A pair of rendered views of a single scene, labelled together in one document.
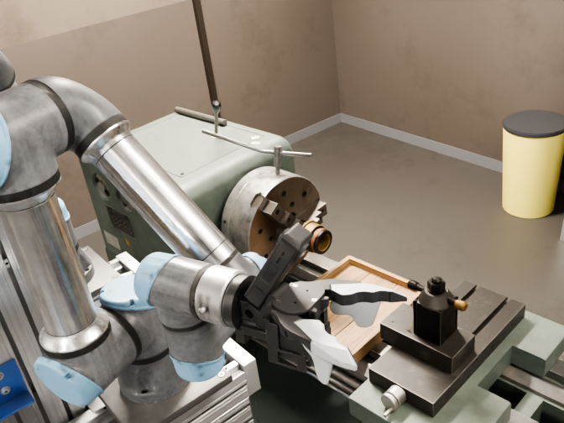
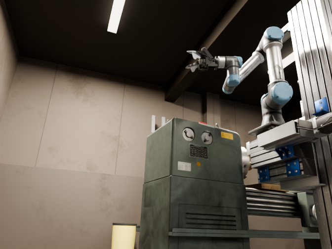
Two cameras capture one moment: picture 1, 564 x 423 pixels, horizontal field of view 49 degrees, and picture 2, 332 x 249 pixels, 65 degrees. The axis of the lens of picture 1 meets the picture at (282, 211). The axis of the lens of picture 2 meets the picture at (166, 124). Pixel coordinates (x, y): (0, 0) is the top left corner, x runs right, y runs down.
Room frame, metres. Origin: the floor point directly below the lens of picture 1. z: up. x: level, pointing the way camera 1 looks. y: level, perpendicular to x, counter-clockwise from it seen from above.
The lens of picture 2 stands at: (1.58, 2.23, 0.58)
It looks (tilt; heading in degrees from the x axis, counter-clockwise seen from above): 21 degrees up; 286
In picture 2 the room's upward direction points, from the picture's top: 2 degrees clockwise
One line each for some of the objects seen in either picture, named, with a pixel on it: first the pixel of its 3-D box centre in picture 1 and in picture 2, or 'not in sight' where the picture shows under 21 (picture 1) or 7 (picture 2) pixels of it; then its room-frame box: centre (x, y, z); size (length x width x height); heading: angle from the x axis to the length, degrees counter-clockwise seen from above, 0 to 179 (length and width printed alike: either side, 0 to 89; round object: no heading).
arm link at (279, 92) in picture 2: not in sight; (274, 66); (1.32, 0.71, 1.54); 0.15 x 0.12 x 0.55; 104
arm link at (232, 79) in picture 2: not in sight; (232, 77); (1.58, 0.76, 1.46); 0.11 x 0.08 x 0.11; 104
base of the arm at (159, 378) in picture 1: (151, 357); not in sight; (0.95, 0.30, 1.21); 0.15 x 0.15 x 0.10
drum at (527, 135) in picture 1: (531, 165); (122, 244); (3.22, -1.51, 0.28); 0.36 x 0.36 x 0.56
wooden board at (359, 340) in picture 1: (349, 305); (258, 189); (1.42, -0.16, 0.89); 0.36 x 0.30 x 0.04; 131
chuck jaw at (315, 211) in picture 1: (313, 214); not in sight; (1.63, -0.09, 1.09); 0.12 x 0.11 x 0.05; 131
